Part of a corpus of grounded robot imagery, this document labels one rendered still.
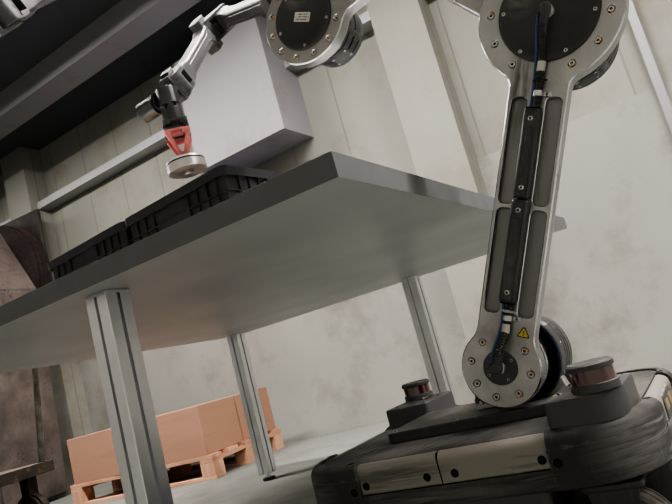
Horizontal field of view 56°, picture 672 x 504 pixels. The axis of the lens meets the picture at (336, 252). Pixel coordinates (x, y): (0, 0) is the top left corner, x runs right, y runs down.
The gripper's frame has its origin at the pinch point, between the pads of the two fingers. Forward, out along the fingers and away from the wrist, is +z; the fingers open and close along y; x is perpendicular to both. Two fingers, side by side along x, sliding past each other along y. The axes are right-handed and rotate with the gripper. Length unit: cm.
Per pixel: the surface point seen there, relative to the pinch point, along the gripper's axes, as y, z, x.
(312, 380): -252, 73, 48
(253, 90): -208, -110, 56
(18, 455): -317, 66, -152
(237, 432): -217, 88, -6
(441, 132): -150, -38, 141
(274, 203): 73, 37, 9
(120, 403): 38, 58, -23
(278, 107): -198, -91, 66
